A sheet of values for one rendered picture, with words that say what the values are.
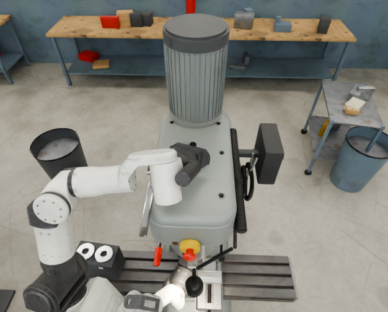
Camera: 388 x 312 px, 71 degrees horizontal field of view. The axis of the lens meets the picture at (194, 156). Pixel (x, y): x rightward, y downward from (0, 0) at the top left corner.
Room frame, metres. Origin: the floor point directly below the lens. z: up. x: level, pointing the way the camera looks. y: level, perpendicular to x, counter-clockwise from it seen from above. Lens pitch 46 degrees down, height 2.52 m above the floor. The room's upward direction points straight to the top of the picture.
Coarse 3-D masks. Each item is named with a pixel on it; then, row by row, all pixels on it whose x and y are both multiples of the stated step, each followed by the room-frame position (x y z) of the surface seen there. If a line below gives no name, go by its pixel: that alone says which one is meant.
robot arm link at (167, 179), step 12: (180, 156) 0.46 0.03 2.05; (156, 168) 0.39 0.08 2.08; (168, 168) 0.39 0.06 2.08; (180, 168) 0.42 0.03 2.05; (192, 168) 0.40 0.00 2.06; (156, 180) 0.38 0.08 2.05; (168, 180) 0.37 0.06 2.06; (180, 180) 0.37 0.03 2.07; (156, 192) 0.36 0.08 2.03; (168, 192) 0.36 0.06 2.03; (180, 192) 0.37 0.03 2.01; (168, 204) 0.34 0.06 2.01
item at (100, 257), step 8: (80, 248) 0.64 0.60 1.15; (88, 248) 0.64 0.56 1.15; (96, 248) 0.64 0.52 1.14; (104, 248) 0.64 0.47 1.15; (112, 248) 0.64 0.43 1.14; (88, 256) 0.59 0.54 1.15; (96, 256) 0.59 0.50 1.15; (104, 256) 0.60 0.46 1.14; (112, 256) 0.60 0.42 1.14; (120, 256) 0.63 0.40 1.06; (88, 264) 0.56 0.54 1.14; (96, 264) 0.56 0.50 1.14; (104, 264) 0.56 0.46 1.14; (112, 264) 0.56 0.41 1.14; (120, 264) 0.61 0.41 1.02; (96, 272) 0.56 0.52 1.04; (104, 272) 0.55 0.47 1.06; (112, 272) 0.54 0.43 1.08; (120, 272) 0.58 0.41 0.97
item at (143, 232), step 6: (150, 174) 0.52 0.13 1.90; (150, 180) 0.50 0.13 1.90; (150, 186) 0.48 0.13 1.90; (150, 192) 0.46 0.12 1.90; (150, 198) 0.44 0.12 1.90; (144, 204) 0.42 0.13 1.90; (150, 204) 0.42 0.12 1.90; (144, 210) 0.40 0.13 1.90; (150, 210) 0.40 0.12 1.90; (144, 216) 0.38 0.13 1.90; (144, 222) 0.36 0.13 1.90; (144, 228) 0.34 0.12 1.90; (144, 234) 0.33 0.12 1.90
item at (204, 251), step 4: (172, 248) 0.53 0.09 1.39; (176, 248) 0.51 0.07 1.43; (200, 248) 0.50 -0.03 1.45; (204, 248) 0.50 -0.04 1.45; (208, 248) 0.50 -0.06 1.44; (212, 248) 0.52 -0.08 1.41; (176, 252) 0.51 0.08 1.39; (180, 252) 0.50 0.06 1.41; (200, 252) 0.50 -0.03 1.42; (204, 252) 0.50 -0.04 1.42; (208, 252) 0.50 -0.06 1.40; (180, 256) 0.51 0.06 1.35; (200, 256) 0.50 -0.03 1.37; (204, 256) 0.50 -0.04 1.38
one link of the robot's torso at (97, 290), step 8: (96, 280) 0.30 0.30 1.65; (104, 280) 0.31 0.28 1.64; (88, 288) 0.28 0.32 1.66; (96, 288) 0.28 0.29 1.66; (104, 288) 0.28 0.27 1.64; (112, 288) 0.29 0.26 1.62; (80, 296) 0.25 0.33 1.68; (88, 296) 0.25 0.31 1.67; (96, 296) 0.25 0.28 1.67; (104, 296) 0.26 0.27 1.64; (112, 296) 0.27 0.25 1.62; (120, 296) 0.28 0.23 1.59; (72, 304) 0.23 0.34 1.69; (80, 304) 0.23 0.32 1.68; (88, 304) 0.23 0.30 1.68; (96, 304) 0.23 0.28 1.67; (104, 304) 0.24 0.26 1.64; (112, 304) 0.25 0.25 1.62; (120, 304) 0.25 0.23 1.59
